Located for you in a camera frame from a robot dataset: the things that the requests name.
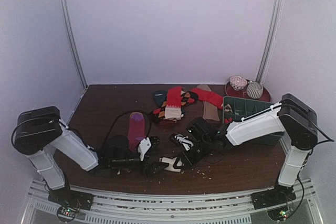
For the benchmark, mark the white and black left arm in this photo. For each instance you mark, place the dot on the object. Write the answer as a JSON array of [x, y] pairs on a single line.
[[38, 131]]

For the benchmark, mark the right round controller board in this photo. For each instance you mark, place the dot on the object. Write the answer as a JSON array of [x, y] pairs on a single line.
[[279, 214]]

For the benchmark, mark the red and cream lace sock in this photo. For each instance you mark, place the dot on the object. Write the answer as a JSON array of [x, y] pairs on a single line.
[[173, 104]]

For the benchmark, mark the round controller board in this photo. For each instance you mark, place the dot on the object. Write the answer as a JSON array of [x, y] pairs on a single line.
[[279, 214], [66, 214]]

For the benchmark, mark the right aluminium corner post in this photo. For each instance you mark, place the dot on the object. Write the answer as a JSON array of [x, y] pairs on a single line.
[[270, 41]]

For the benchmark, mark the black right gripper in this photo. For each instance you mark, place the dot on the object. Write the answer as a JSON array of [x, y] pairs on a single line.
[[186, 159]]

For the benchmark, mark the long red sock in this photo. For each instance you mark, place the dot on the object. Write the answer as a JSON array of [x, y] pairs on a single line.
[[210, 97]]

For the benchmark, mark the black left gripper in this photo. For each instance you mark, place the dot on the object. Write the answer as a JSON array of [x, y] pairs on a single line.
[[150, 170]]

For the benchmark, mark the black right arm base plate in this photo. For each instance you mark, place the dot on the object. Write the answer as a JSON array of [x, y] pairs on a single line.
[[272, 197]]

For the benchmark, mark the left aluminium corner post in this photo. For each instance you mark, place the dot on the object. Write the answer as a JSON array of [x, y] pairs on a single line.
[[72, 43]]

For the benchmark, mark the striped grey ceramic cup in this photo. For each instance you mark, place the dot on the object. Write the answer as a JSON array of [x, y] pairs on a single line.
[[254, 90]]

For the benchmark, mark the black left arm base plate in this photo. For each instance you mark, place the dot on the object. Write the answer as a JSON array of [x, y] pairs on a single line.
[[67, 197]]

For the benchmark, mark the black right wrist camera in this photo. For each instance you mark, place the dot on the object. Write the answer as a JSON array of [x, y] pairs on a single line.
[[197, 128]]

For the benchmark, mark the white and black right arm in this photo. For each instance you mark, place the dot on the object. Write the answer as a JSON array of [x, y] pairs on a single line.
[[290, 116]]

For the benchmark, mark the patterned white ceramic bowl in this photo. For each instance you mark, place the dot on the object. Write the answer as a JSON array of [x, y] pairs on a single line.
[[237, 82]]

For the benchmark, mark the left round controller board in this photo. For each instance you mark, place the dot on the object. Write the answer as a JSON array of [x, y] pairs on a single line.
[[66, 214]]

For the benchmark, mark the black red yellow argyle sock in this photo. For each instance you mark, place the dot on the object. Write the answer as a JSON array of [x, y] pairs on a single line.
[[187, 98]]

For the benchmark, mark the green plastic divided organizer tray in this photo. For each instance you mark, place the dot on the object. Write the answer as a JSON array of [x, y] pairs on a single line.
[[253, 120]]

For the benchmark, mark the aluminium corner post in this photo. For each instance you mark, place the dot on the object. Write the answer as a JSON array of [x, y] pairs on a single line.
[[270, 41], [72, 43]]

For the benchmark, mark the dark teal sock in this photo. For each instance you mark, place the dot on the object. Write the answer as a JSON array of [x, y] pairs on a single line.
[[159, 97]]

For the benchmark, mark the tan and brown ribbed sock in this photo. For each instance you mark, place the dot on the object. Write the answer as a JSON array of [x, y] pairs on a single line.
[[210, 111]]

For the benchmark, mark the dark red round plate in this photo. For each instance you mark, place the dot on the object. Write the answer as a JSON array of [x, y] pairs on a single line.
[[230, 91]]

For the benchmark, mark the rolled argyle sock in tray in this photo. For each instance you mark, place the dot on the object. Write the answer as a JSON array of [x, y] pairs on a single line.
[[228, 109]]

